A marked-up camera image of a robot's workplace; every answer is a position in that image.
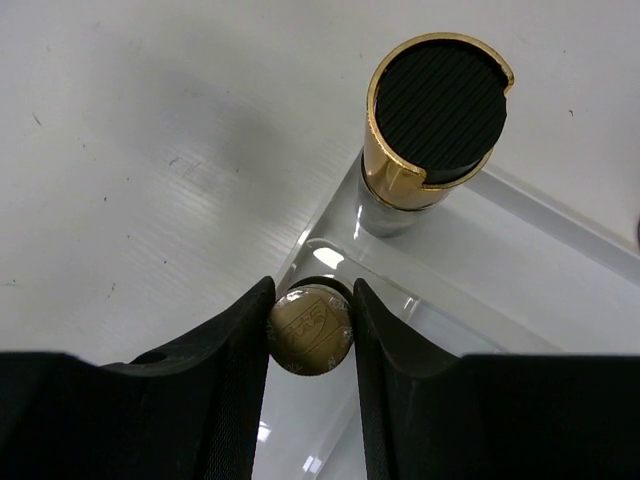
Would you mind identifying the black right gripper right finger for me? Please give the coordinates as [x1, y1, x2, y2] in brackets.
[352, 280, 639, 479]

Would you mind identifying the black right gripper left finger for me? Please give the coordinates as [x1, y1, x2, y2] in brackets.
[1, 277, 275, 479]

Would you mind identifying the yellow label dark sauce bottle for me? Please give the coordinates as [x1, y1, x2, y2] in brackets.
[266, 275, 353, 376]

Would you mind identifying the gold capped glass spray bottle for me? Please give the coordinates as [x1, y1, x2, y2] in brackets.
[358, 32, 514, 237]

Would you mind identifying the white plastic organizer tray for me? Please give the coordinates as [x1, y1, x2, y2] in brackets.
[253, 161, 639, 479]

